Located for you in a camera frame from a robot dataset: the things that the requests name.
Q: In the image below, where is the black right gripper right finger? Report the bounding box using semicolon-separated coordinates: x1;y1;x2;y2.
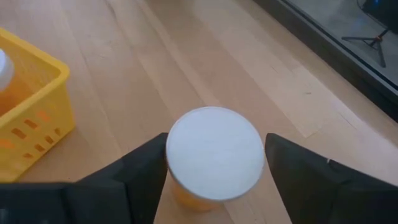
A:
264;133;398;224

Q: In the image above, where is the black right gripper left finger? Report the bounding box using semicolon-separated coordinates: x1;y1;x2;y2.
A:
0;132;170;224

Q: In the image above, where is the orange pill bottle white cap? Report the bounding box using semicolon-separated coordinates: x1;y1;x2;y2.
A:
0;48;37;118
165;106;266;213

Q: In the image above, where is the yellow plastic basket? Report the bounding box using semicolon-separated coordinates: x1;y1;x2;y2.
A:
0;27;76;184

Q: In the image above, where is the black tripod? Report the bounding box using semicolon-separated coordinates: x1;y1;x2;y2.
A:
341;28;391;68

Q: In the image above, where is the black aluminium table frame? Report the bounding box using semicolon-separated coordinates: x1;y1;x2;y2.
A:
252;0;398;123

